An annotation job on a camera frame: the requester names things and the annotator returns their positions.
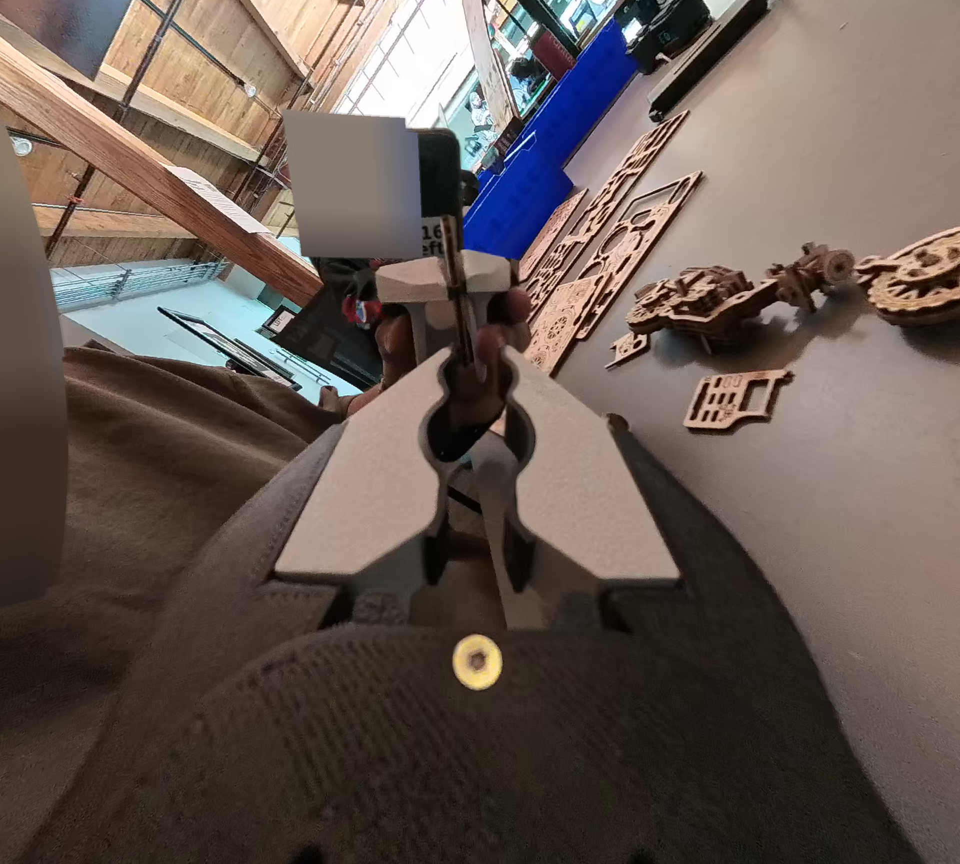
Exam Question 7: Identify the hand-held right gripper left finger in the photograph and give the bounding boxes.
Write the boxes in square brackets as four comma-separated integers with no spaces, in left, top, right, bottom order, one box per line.
[273,348,455,586]

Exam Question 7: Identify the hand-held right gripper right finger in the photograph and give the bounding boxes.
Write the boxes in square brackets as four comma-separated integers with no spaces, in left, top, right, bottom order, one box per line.
[498,346,682,593]

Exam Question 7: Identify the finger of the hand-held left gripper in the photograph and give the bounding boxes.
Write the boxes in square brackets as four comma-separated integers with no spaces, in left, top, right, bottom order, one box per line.
[375,259,456,360]
[459,251,520,356]

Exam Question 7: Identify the long wooden lever part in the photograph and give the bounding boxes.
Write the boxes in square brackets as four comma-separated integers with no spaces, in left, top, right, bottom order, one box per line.
[442,215,475,385]

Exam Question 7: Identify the wooden sheet with wheel parts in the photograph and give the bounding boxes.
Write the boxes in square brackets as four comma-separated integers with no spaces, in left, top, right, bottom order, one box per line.
[523,276,601,379]

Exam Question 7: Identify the wooden motorbike body assembly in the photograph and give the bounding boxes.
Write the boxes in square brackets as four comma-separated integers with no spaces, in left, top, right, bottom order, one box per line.
[626,243,858,356]

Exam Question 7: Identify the person's left forearm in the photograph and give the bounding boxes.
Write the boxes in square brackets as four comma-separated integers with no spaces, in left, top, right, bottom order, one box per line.
[321,384,391,422]

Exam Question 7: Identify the person's left hand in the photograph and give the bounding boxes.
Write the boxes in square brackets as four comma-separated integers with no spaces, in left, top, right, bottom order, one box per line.
[377,286,534,422]

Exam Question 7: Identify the engraved wooden parts sheet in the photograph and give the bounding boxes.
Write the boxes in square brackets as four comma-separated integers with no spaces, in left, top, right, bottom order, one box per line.
[519,189,591,280]

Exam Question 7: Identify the wooden sheet with toothed holes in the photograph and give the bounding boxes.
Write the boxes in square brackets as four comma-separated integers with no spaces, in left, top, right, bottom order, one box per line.
[525,192,639,325]

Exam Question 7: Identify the wooden sheet with window cutout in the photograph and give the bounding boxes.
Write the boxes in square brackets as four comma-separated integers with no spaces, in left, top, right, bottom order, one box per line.
[576,170,706,341]

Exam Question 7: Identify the small flat wooden piece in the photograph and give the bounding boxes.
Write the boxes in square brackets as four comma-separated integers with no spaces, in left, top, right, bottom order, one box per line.
[604,330,652,371]

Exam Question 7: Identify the small slotted wooden piece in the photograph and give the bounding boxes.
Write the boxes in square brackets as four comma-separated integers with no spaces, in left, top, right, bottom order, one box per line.
[682,369,796,435]

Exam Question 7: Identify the framed marker sign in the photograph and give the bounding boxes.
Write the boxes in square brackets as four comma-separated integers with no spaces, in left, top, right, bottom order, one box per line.
[156,305,303,391]

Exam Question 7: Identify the person's brown clothing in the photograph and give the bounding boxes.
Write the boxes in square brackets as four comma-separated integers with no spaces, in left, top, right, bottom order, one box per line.
[0,345,354,864]

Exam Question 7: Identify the black battery charger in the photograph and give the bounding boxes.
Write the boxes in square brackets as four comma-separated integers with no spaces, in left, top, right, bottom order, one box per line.
[615,0,714,73]

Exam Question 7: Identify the black power adapter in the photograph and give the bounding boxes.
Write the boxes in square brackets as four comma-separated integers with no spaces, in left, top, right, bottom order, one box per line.
[646,0,771,124]

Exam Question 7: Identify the wooden ceiling beam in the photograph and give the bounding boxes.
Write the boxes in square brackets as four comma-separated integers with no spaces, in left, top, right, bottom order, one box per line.
[0,37,325,308]

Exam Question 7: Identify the wooden wheel assembly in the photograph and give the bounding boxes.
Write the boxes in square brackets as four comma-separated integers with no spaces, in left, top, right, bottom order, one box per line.
[855,226,960,329]

